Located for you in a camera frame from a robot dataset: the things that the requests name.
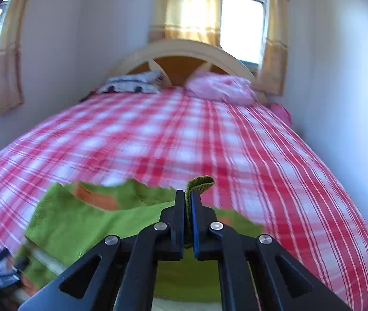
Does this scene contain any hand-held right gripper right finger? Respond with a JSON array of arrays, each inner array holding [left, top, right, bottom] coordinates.
[[190, 190, 353, 311]]

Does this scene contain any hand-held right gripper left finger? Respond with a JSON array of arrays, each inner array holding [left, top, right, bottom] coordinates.
[[19, 190, 185, 311]]

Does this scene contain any green knit sweater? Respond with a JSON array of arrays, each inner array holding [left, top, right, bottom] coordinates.
[[16, 175, 264, 302]]

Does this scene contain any red plaid bed sheet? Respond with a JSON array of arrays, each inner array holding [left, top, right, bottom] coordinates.
[[0, 86, 368, 311]]

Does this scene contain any pink pillow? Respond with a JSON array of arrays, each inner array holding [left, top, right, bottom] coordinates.
[[185, 73, 259, 106]]

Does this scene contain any pink cloth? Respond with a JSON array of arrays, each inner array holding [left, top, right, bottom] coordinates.
[[270, 103, 292, 125]]

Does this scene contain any grey patterned pillow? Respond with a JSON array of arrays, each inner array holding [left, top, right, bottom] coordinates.
[[96, 70, 165, 94]]

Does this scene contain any cream wooden headboard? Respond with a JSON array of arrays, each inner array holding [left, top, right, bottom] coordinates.
[[108, 39, 259, 89]]

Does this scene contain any narrow yellow curtain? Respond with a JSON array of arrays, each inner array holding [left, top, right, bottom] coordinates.
[[254, 0, 290, 96]]

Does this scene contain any yellow side window curtain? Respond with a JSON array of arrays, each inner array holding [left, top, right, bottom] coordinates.
[[0, 0, 39, 115]]

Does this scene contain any window behind headboard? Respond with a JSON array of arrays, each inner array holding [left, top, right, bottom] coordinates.
[[219, 0, 270, 66]]

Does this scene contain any wide yellow curtain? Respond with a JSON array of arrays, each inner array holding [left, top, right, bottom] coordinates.
[[148, 0, 221, 46]]

